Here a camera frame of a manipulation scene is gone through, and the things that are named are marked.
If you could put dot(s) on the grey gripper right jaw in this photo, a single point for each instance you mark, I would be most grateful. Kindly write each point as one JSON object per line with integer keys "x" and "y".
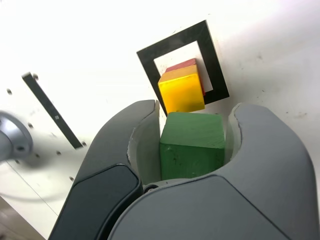
{"x": 250, "y": 195}

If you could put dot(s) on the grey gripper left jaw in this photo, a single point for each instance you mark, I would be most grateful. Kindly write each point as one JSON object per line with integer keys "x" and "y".
{"x": 107, "y": 162}

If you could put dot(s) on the green cube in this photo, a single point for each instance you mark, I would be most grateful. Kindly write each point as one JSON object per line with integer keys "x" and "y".
{"x": 192, "y": 140}

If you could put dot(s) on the yellow cube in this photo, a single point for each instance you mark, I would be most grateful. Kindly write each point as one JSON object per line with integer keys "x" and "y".
{"x": 182, "y": 95}

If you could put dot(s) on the red cube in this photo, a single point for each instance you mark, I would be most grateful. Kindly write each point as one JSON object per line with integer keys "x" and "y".
{"x": 182, "y": 64}

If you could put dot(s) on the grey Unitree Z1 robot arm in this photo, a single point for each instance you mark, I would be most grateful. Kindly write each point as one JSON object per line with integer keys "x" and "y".
{"x": 12, "y": 140}

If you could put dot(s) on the black tape square outline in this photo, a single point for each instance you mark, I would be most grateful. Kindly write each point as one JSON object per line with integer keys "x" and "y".
{"x": 146, "y": 58}

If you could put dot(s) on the black tape strip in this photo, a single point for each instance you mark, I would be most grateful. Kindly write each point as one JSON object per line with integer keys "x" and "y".
{"x": 50, "y": 107}

